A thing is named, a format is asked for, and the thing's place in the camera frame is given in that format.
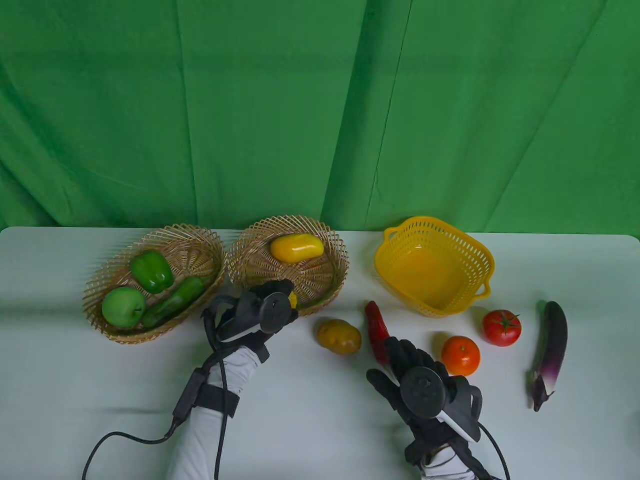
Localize person's left hand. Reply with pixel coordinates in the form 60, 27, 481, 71
201, 279, 300, 366

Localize person's right hand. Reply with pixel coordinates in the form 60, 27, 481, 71
366, 337, 484, 466

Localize orange tangerine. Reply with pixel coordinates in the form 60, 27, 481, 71
441, 335, 481, 377

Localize long green pepper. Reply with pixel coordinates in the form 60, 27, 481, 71
141, 276, 206, 329

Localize round wicker basket container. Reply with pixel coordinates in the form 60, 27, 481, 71
227, 215, 350, 319

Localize oval wicker basket container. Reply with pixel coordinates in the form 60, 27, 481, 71
82, 223, 228, 344

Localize red chili pepper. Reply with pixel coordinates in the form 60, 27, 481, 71
364, 300, 393, 365

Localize yellow mango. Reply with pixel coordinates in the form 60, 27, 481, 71
269, 233, 325, 263

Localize green bell pepper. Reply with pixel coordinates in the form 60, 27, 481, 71
131, 250, 175, 294

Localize yellow-brown potato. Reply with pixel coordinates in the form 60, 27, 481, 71
316, 319, 362, 356

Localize red tomato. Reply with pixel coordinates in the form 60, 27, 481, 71
482, 309, 522, 347

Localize green apple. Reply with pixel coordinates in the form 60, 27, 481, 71
101, 286, 148, 331

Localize yellow plastic basket container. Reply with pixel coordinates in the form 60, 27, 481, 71
374, 216, 496, 318

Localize purple eggplant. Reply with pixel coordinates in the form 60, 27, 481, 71
526, 300, 569, 412

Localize black left forearm sensor box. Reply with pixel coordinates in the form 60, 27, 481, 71
172, 368, 240, 428

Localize person's right forearm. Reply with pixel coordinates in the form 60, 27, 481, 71
417, 447, 481, 480

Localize person's left forearm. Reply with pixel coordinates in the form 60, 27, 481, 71
167, 347, 261, 480

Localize green backdrop cloth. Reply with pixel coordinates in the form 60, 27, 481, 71
0, 0, 640, 236

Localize black right glove cable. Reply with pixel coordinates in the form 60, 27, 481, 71
475, 422, 512, 480

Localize black glove cable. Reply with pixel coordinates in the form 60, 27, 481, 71
81, 310, 231, 480
475, 422, 512, 480

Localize black left glove cable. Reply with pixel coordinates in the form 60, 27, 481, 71
81, 310, 231, 480

